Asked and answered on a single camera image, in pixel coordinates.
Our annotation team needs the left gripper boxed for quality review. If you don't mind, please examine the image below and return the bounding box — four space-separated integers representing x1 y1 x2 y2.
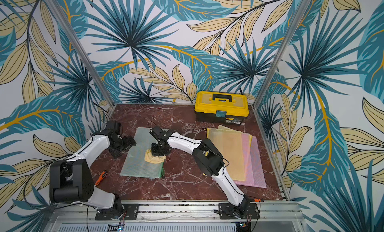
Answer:
108 134 137 160

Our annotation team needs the cream wiping cloth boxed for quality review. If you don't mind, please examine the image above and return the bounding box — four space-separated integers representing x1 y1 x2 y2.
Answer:
145 149 166 164

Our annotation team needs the green-zip clear mesh bag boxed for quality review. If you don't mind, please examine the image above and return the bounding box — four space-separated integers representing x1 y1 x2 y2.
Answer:
120 127 164 179

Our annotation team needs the yellow mesh document bag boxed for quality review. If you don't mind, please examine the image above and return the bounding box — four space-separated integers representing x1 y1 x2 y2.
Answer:
218 125 252 150

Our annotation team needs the yellow-green mesh document bag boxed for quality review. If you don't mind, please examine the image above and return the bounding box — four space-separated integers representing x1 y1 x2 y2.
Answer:
207 128 251 182

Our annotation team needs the pink red-zip mesh bag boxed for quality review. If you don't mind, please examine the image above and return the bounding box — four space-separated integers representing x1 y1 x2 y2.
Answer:
234 133 254 186

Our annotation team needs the pink mesh document bag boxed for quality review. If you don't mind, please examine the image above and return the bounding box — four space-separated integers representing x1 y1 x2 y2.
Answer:
250 137 267 189

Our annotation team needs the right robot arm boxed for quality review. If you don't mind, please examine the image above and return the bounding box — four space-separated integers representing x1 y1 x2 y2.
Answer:
150 126 250 219

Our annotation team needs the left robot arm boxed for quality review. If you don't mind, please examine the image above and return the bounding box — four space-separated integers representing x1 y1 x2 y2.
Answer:
49 121 136 218

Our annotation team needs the yellow black toolbox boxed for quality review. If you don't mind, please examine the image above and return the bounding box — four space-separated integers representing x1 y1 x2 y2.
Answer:
195 91 250 125

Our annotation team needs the orange handled screwdriver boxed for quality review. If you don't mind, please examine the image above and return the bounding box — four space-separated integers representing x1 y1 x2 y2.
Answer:
95 170 108 187

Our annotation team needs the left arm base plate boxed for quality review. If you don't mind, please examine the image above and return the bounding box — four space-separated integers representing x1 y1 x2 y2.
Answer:
95 204 139 221

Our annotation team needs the aluminium front rail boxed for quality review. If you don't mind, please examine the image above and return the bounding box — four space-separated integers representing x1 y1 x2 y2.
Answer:
44 201 310 232

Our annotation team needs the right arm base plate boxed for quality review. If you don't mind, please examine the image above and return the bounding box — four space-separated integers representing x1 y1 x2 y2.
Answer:
218 203 260 220

